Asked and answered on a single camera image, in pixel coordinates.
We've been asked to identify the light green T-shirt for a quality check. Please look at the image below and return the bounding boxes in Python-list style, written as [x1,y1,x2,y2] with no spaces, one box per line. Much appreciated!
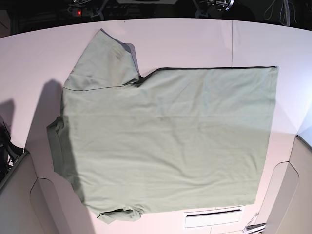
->
[47,30,278,223]

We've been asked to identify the white table cable slot plate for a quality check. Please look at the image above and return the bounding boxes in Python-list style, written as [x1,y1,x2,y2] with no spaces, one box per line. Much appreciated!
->
[184,206,245,229]

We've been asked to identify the black power strip red switch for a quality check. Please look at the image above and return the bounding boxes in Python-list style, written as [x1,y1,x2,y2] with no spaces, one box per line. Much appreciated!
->
[67,6,100,18]

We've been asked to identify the black cables at left edge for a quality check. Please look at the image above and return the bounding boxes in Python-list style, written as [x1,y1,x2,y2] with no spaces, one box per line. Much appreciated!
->
[0,114,25,176]

